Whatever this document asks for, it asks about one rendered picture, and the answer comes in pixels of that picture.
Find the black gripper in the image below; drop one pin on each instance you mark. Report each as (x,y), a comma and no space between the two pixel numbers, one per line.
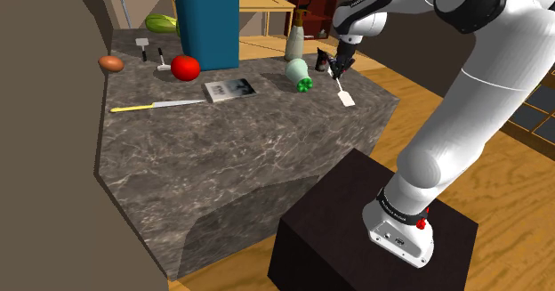
(344,56)

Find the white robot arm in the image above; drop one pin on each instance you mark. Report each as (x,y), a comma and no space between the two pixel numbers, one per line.
(485,90)

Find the small dark bottle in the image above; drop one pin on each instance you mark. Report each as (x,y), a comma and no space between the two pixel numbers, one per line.
(321,62)

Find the white spatula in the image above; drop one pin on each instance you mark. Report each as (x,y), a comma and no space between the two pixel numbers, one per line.
(346,99)

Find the red shelf cabinet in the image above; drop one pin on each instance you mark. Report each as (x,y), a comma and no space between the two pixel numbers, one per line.
(318,14)

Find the pale green bottle green cap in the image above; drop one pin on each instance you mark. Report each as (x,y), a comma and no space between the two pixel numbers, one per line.
(297,72)

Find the beige spray bottle black nozzle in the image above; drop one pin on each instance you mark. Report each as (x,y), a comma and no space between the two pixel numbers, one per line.
(295,43)

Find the light wooden table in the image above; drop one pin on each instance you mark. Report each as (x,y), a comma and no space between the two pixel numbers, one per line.
(264,3)

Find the grey book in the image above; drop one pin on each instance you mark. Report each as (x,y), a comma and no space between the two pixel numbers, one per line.
(230,90)

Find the tall blue box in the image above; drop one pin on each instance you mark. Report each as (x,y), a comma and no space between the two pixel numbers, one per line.
(210,21)

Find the red tomato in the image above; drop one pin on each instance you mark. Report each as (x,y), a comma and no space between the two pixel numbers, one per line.
(185,68)

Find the dark robot stand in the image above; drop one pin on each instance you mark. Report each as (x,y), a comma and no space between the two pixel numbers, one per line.
(329,238)

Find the green squash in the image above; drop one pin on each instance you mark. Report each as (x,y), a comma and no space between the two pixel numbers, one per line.
(159,23)

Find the wooden framed glass door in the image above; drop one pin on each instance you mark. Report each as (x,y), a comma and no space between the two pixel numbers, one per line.
(531,116)

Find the grey metal pole stand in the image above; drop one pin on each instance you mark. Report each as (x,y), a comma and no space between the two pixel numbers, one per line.
(122,4)

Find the brown egg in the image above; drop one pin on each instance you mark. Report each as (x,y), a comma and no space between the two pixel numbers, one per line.
(111,63)

